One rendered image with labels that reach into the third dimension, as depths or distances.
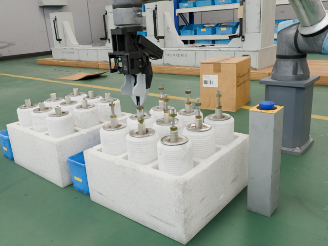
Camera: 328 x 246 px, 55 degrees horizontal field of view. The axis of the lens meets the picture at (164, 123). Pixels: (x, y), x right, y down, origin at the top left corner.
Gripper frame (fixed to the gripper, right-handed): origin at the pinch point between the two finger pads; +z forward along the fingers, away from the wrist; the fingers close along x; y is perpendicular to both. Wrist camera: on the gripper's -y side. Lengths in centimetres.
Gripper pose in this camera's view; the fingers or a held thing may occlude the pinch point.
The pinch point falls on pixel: (140, 100)
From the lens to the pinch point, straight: 88.4
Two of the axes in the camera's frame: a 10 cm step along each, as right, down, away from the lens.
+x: 8.2, 1.3, -5.5
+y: -5.6, 2.9, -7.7
